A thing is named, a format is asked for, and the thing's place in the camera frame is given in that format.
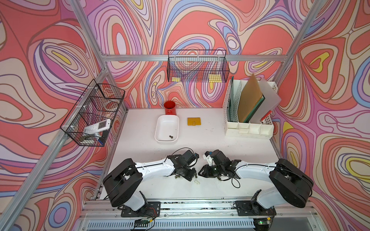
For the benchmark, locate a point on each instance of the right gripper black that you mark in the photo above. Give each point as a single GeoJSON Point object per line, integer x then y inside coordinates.
{"type": "Point", "coordinates": [206, 173]}

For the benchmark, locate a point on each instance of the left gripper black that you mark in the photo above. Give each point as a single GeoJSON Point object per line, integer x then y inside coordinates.
{"type": "Point", "coordinates": [191, 175]}

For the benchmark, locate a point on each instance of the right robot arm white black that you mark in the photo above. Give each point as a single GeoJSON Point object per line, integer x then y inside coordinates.
{"type": "Point", "coordinates": [290, 184]}

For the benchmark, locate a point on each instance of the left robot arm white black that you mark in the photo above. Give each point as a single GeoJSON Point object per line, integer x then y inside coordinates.
{"type": "Point", "coordinates": [122, 183]}

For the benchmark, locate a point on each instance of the white storage tray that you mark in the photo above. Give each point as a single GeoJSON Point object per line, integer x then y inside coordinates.
{"type": "Point", "coordinates": [167, 125]}

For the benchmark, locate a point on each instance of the red cup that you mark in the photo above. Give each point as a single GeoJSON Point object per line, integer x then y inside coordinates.
{"type": "Point", "coordinates": [170, 108]}

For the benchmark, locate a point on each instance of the white file organizer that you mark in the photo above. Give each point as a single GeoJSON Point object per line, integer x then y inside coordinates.
{"type": "Point", "coordinates": [263, 130]}

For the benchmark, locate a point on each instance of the green folder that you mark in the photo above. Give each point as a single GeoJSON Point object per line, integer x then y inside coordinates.
{"type": "Point", "coordinates": [231, 101]}

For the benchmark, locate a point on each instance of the brown cardboard folder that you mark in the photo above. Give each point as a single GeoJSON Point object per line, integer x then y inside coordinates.
{"type": "Point", "coordinates": [250, 100]}

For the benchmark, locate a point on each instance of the white remote control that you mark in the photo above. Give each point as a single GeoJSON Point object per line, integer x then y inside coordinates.
{"type": "Point", "coordinates": [98, 127]}

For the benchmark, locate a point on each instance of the grey folder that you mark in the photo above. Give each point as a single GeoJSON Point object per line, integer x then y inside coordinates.
{"type": "Point", "coordinates": [269, 90]}

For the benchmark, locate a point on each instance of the yellow sponge in basket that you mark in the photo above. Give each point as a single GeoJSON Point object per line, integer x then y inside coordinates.
{"type": "Point", "coordinates": [215, 78]}

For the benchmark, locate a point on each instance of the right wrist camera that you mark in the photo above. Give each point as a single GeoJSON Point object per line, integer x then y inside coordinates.
{"type": "Point", "coordinates": [208, 159]}

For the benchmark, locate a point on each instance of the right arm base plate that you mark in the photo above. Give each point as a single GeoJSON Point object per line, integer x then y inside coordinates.
{"type": "Point", "coordinates": [251, 208]}

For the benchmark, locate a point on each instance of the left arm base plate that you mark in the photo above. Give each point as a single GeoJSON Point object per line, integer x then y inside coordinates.
{"type": "Point", "coordinates": [150, 209]}

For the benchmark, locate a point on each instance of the back wire basket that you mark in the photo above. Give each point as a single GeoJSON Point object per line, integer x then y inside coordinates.
{"type": "Point", "coordinates": [192, 65]}

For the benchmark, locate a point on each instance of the wire basket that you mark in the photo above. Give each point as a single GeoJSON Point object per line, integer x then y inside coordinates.
{"type": "Point", "coordinates": [98, 102]}
{"type": "Point", "coordinates": [192, 65]}

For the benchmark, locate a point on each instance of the left wire basket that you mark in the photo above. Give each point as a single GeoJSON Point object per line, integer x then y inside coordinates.
{"type": "Point", "coordinates": [98, 102]}

